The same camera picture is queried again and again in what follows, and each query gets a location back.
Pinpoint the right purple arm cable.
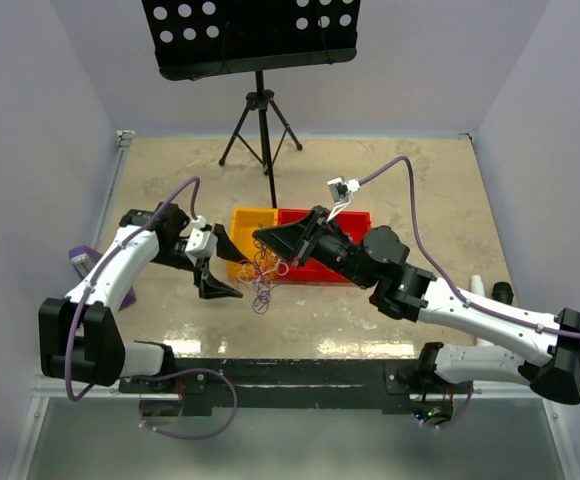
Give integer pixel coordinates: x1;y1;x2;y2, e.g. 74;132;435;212
357;156;580;431

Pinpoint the aluminium rail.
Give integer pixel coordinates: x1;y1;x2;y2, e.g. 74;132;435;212
90;130;136;249
32;355;562;401

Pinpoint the white microphone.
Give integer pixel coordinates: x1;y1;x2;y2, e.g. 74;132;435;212
470;274;492;346

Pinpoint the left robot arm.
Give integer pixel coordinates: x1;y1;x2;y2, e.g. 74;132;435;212
38;204;246;392

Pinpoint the aluminium front rail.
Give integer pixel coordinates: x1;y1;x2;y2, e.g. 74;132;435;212
32;355;562;401

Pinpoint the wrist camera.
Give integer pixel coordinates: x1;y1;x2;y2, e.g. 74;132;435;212
327;177;360;222
184;216;217;263

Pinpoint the purple wire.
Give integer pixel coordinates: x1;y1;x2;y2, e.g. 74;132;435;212
242;239;291;315

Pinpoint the yellow plastic bin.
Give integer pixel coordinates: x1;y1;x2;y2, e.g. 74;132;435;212
229;207;278;261

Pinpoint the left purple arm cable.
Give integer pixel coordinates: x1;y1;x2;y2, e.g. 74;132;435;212
63;176;239;440

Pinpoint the black microphone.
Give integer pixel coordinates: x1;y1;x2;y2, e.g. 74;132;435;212
491;281;514;305

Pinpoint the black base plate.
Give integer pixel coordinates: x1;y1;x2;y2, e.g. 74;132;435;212
118;357;476;419

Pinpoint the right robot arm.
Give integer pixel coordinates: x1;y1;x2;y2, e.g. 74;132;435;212
252;206;580;405

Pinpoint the aluminium left rail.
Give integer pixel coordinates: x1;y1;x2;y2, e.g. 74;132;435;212
90;130;136;249

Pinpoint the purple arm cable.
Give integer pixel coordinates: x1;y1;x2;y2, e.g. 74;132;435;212
357;156;580;431
63;176;239;440

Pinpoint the orange wire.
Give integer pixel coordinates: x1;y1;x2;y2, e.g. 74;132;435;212
239;239;284;291

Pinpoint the red plastic bin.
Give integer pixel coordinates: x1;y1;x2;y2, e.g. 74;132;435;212
317;211;371;284
278;208;329;283

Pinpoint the black music stand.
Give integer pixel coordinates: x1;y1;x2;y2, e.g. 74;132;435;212
142;0;360;193

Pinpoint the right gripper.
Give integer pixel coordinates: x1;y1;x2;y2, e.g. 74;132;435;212
253;205;375;290

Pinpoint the white wire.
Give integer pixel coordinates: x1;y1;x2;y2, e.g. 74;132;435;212
237;257;291;296

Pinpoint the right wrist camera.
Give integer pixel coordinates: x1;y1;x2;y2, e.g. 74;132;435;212
327;177;360;222

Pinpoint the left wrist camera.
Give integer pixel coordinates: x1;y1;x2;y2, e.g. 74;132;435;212
184;216;217;263

